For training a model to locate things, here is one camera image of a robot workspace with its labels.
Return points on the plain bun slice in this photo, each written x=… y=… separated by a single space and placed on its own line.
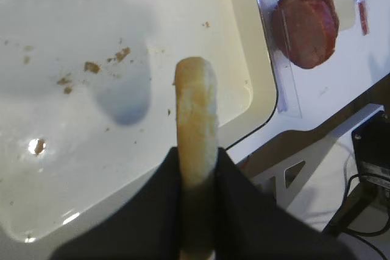
x=197 y=144

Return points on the red plastic strip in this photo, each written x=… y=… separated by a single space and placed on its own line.
x=362 y=13

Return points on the black power box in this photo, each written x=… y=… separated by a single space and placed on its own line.
x=371 y=152

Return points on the clear cross rail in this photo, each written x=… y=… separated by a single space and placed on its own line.
x=287 y=101

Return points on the white metal table frame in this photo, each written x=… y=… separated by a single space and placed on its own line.
x=310 y=184

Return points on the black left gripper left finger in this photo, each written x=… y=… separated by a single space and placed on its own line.
x=146 y=227

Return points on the white metal tray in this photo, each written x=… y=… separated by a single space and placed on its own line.
x=88 y=102

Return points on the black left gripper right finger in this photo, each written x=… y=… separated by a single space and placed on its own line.
x=250 y=225

